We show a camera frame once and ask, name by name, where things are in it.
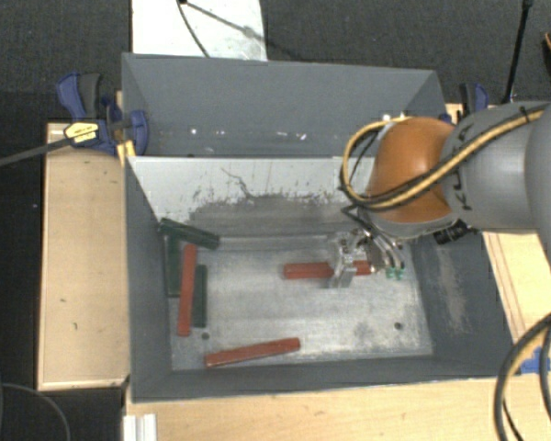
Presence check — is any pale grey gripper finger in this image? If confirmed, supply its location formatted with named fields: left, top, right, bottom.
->
left=328, top=232, right=361, bottom=266
left=326, top=255, right=359, bottom=289

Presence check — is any red-brown block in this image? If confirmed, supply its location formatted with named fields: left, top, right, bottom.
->
left=204, top=336, right=302, bottom=369
left=283, top=260, right=374, bottom=281
left=176, top=243, right=199, bottom=337

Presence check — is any dark green flat block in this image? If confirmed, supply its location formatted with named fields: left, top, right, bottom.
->
left=164, top=236, right=185, bottom=299
left=191, top=264, right=209, bottom=330
left=157, top=217, right=221, bottom=251

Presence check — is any grey metal bin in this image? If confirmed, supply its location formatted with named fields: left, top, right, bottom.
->
left=120, top=51, right=518, bottom=403

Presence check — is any pale wood board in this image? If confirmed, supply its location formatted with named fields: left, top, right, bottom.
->
left=37, top=121, right=132, bottom=392

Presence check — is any black cylinder on white bracket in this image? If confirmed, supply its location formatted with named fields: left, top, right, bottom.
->
left=433, top=220, right=470, bottom=247

